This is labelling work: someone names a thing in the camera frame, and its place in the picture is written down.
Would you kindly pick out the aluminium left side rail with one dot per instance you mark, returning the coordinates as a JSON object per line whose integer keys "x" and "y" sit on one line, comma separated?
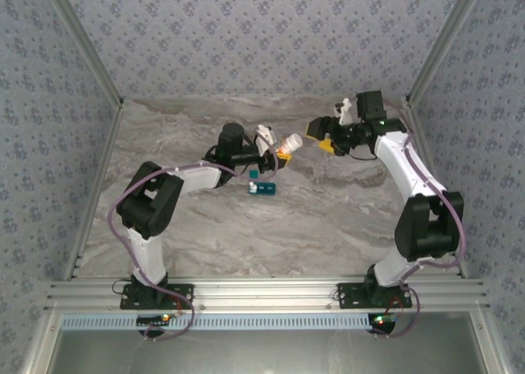
{"x": 96, "y": 185}

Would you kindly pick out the right small circuit board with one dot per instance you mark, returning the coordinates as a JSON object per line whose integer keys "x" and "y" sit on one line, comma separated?
{"x": 383, "y": 320}

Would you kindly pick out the teal pill organizer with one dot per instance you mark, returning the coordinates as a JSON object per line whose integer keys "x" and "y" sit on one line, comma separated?
{"x": 266, "y": 188}

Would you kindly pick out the grey metal panel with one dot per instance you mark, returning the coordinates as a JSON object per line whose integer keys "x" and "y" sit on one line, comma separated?
{"x": 266, "y": 353}

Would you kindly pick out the aluminium upright post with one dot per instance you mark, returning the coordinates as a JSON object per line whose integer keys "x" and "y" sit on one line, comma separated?
{"x": 87, "y": 42}
{"x": 443, "y": 42}

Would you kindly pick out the small circuit board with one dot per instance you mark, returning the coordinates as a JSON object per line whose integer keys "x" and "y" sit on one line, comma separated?
{"x": 153, "y": 319}
{"x": 383, "y": 320}

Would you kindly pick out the aluminium left upright post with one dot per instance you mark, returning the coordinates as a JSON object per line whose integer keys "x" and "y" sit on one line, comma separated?
{"x": 87, "y": 42}

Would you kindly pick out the aluminium right side rail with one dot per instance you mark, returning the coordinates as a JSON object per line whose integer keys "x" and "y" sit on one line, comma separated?
{"x": 422, "y": 144}

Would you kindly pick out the aluminium front frame rail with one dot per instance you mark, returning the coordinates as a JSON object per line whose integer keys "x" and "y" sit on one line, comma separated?
{"x": 266, "y": 292}

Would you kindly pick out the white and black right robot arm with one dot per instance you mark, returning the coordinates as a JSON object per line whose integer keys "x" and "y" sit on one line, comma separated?
{"x": 402, "y": 165}

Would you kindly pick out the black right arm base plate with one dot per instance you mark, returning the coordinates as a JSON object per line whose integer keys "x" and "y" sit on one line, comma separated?
{"x": 350, "y": 296}

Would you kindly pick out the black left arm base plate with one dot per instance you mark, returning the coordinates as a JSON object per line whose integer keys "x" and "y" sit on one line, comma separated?
{"x": 180, "y": 296}

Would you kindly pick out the left small circuit board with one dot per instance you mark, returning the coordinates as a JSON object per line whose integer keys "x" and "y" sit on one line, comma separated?
{"x": 153, "y": 319}

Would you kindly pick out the aluminium right upright post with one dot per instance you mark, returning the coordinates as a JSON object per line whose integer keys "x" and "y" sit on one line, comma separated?
{"x": 443, "y": 42}

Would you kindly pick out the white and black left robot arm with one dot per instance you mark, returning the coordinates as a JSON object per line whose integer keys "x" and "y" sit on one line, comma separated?
{"x": 197, "y": 177}

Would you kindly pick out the white pill bottle orange label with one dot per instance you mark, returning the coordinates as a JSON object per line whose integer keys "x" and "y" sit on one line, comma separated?
{"x": 293, "y": 143}

